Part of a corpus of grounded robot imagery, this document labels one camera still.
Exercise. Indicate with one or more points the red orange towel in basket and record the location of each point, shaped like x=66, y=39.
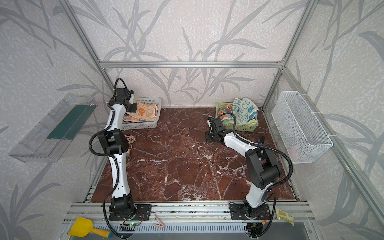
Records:
x=224, y=110

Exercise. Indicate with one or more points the clear acrylic wall shelf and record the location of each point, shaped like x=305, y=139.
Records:
x=50, y=138

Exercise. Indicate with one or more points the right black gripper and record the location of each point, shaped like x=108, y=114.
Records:
x=210, y=135

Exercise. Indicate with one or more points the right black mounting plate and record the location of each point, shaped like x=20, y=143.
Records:
x=245, y=212

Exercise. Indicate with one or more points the yellow paper tag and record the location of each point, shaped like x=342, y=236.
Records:
x=285, y=216

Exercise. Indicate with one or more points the black mounting plate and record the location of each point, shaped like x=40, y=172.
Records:
x=245, y=212
x=142, y=213

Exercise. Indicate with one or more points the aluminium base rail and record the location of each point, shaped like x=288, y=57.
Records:
x=209, y=217

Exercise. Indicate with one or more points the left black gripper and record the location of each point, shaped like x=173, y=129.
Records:
x=131, y=106

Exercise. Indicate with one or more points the teal rabbit pattern towel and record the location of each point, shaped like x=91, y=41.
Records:
x=246, y=111

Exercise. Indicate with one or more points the green plastic basket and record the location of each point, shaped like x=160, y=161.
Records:
x=229, y=123

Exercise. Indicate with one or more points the pink clothespin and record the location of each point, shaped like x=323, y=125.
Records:
x=158, y=223

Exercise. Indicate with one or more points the white perforated plastic basket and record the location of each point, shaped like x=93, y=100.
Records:
x=126, y=125

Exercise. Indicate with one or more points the white wire mesh basket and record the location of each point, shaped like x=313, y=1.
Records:
x=303, y=135

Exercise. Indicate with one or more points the orange rabbit pattern towel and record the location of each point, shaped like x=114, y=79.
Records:
x=144, y=113

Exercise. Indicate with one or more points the yellow plastic scoop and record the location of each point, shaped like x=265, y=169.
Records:
x=82, y=227

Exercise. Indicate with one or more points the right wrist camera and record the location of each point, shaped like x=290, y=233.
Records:
x=211, y=126

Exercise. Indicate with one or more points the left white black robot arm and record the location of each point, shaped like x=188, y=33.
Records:
x=112, y=143

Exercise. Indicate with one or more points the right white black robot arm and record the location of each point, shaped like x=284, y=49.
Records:
x=263, y=167

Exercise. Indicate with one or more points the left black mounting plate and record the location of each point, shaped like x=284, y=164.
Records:
x=142, y=213

